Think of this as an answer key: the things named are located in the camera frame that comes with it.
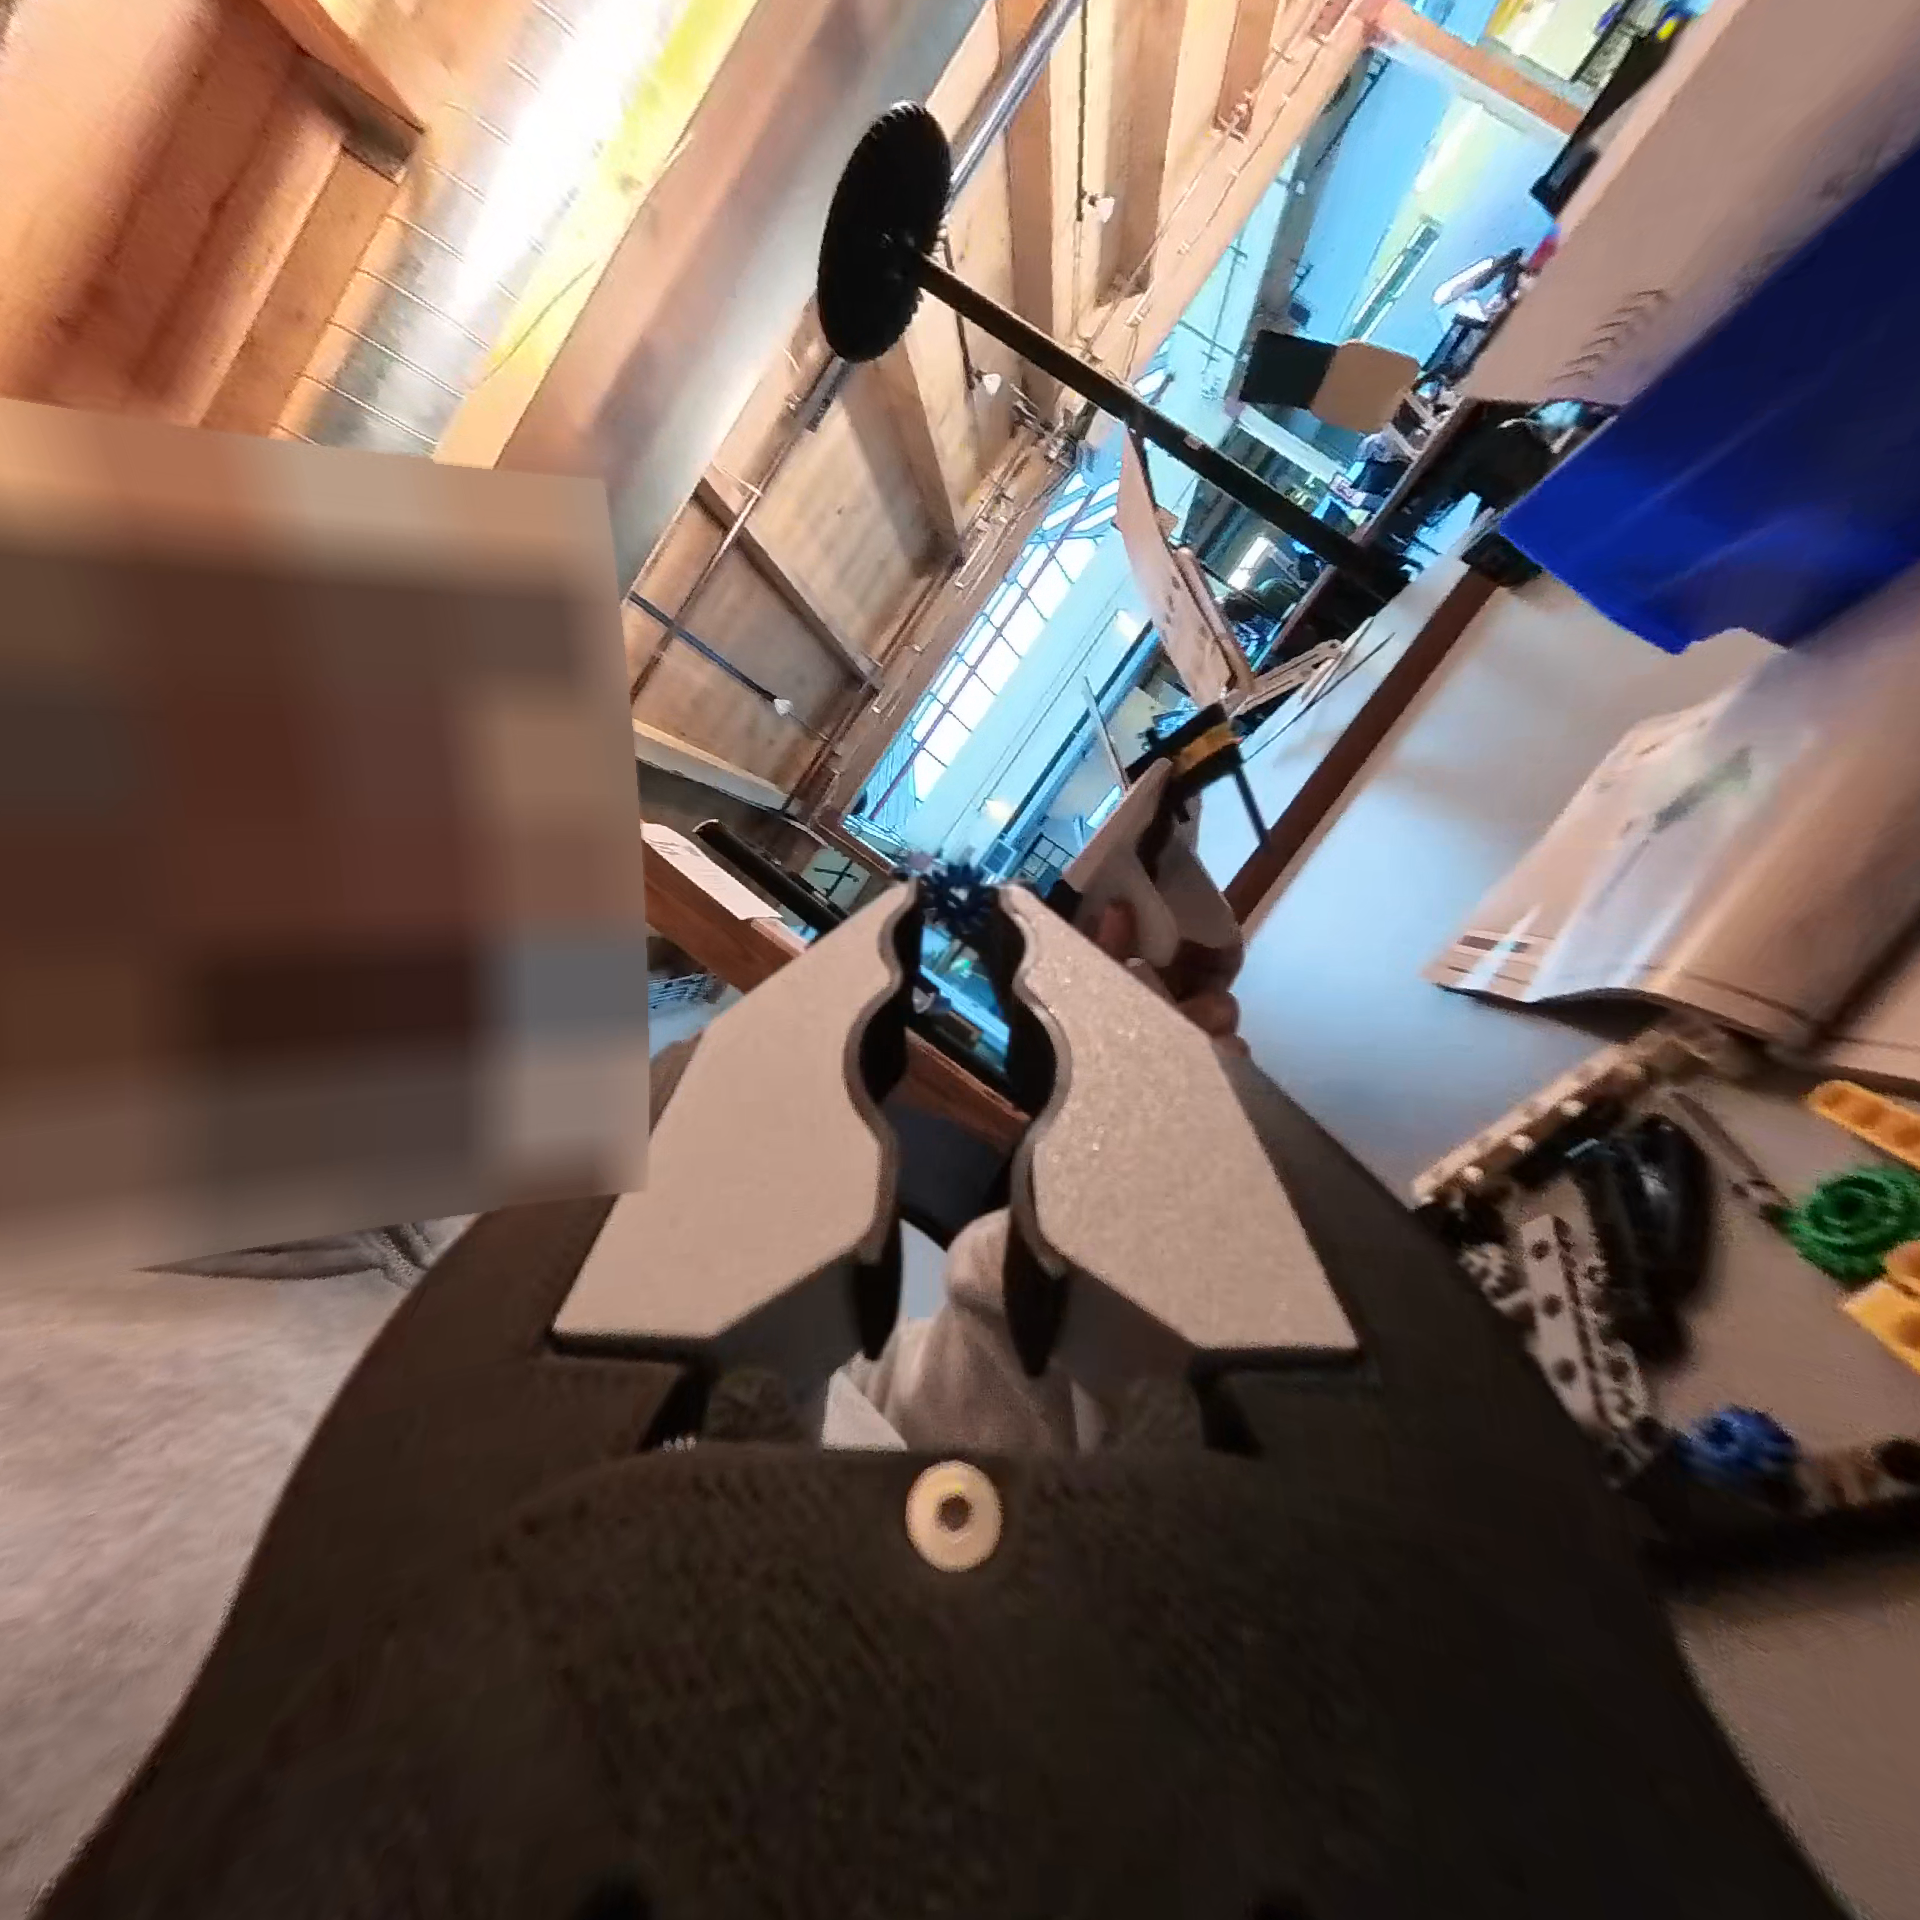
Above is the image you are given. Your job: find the white cabinet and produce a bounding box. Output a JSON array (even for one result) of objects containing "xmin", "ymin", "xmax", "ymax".
[{"xmin": 1463, "ymin": 0, "xmax": 1920, "ymax": 407}]

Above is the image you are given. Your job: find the black lego wheel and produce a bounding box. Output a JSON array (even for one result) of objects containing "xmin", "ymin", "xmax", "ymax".
[{"xmin": 1569, "ymin": 1117, "xmax": 1712, "ymax": 1352}]

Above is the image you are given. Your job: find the black round-base pole stand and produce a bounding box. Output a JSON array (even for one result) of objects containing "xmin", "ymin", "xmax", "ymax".
[{"xmin": 817, "ymin": 103, "xmax": 1412, "ymax": 595}]

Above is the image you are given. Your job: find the green lego gear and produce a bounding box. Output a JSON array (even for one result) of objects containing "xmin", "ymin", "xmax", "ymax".
[{"xmin": 1776, "ymin": 1162, "xmax": 1920, "ymax": 1284}]

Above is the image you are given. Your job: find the tan lego beam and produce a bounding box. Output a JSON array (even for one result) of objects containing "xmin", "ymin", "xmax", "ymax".
[{"xmin": 1411, "ymin": 1026, "xmax": 1764, "ymax": 1210}]

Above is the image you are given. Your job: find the yellow and black clamp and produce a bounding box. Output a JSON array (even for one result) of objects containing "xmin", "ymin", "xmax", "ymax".
[{"xmin": 1140, "ymin": 698, "xmax": 1277, "ymax": 858}]

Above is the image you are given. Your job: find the light grey lego beam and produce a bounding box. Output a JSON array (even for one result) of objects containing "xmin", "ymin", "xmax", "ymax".
[{"xmin": 1447, "ymin": 1199, "xmax": 1666, "ymax": 1488}]

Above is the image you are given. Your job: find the blue plastic bin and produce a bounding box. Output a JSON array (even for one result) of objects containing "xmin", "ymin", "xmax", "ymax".
[{"xmin": 1500, "ymin": 181, "xmax": 1920, "ymax": 653}]

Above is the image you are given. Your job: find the person's left hand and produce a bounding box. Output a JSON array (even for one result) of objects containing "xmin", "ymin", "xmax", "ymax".
[{"xmin": 1103, "ymin": 901, "xmax": 1249, "ymax": 1044}]

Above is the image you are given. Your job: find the long yellow lego beam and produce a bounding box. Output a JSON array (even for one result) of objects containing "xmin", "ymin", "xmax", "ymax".
[{"xmin": 1808, "ymin": 1077, "xmax": 1920, "ymax": 1163}]

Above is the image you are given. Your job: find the silver ventilation duct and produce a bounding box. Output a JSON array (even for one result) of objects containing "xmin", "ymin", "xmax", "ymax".
[{"xmin": 276, "ymin": 0, "xmax": 753, "ymax": 453}]

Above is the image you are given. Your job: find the lego instruction booklet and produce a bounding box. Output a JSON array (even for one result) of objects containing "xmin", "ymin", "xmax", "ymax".
[{"xmin": 1424, "ymin": 614, "xmax": 1920, "ymax": 1052}]

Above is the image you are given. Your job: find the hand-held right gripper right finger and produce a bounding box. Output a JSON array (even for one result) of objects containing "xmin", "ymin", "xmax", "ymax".
[{"xmin": 983, "ymin": 882, "xmax": 1361, "ymax": 1378}]

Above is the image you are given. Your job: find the yellow lego block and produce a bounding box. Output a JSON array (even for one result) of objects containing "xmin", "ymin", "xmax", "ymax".
[{"xmin": 1842, "ymin": 1242, "xmax": 1920, "ymax": 1366}]

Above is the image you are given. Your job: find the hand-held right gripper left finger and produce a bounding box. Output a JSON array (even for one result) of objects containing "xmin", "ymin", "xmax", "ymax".
[{"xmin": 552, "ymin": 882, "xmax": 921, "ymax": 1365}]

